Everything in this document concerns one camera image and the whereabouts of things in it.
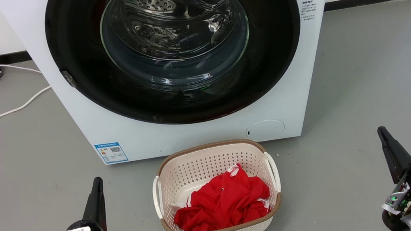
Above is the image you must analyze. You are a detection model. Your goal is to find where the white front-load washing machine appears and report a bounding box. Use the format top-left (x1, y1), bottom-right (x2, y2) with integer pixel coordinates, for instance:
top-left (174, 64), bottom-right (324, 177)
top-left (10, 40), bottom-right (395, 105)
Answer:
top-left (0, 0), bottom-right (359, 178)

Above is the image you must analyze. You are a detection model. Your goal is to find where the grey door latch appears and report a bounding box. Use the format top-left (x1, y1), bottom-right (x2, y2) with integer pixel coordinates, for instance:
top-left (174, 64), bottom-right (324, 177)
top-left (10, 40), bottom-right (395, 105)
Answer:
top-left (60, 69), bottom-right (78, 90)

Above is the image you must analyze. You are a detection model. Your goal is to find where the black round washer door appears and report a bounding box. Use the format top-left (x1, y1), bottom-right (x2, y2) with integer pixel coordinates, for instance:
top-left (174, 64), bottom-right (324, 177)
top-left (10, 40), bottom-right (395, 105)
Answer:
top-left (40, 0), bottom-right (313, 144)

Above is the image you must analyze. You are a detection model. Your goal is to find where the steel washing machine drum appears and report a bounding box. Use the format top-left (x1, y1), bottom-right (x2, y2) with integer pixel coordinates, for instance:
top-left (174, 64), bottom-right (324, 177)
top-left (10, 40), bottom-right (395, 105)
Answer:
top-left (97, 0), bottom-right (253, 72)

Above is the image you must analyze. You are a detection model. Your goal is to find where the blue energy label sticker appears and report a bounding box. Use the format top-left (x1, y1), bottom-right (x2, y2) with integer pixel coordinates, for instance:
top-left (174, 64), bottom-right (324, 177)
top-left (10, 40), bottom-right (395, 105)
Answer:
top-left (94, 140), bottom-right (129, 166)

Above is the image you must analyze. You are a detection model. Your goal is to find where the beige plastic laundry basket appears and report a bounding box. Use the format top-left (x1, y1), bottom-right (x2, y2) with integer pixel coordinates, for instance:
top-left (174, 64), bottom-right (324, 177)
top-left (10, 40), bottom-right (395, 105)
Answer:
top-left (146, 133), bottom-right (288, 231)

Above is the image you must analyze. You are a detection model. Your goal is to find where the red garment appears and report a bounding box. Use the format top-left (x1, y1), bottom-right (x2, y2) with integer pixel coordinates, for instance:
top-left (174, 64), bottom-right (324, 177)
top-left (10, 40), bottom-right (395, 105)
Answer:
top-left (167, 159), bottom-right (275, 231)

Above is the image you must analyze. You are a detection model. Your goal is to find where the round white filter cover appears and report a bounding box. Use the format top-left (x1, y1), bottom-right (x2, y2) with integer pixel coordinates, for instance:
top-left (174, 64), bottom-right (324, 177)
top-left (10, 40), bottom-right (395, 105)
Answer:
top-left (245, 117), bottom-right (287, 143)

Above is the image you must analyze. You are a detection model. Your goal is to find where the small text sticker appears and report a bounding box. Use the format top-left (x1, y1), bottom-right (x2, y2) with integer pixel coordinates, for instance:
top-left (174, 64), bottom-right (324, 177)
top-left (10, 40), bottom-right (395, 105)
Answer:
top-left (298, 0), bottom-right (321, 23)

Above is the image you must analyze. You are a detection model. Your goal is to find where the short white cable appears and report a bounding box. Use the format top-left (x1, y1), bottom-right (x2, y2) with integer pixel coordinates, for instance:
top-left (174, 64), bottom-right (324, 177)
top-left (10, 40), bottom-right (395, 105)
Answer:
top-left (0, 85), bottom-right (58, 136)

